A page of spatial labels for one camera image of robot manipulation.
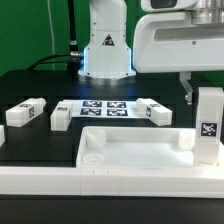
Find white desk top tray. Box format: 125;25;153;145
75;125;224;169

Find white marker sheet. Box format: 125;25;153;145
66;100;147;119

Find white block left edge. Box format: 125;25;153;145
0;125;5;147

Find white L-shaped fence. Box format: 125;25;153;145
0;166;224;198

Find black cables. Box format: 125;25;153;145
27;0;84;72

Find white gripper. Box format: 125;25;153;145
133;12;224;105

